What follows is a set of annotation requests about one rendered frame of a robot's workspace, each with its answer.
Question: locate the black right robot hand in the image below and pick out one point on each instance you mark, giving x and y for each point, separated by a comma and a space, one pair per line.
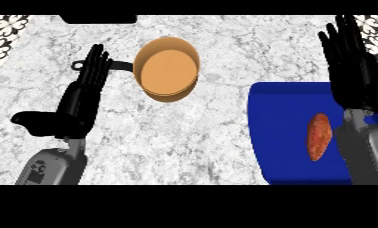
352, 72

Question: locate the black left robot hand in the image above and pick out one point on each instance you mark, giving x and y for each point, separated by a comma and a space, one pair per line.
82, 98

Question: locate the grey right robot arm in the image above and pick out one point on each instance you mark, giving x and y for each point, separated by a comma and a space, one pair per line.
359, 148

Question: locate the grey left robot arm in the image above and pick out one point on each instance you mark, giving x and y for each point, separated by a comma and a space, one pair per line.
54, 165

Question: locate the orange sweet potato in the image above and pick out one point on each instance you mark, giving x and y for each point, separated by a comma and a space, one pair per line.
320, 137

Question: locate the blue tray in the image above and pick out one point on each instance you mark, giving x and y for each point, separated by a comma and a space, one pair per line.
290, 132

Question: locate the black appliance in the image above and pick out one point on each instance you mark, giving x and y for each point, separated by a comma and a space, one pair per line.
98, 19

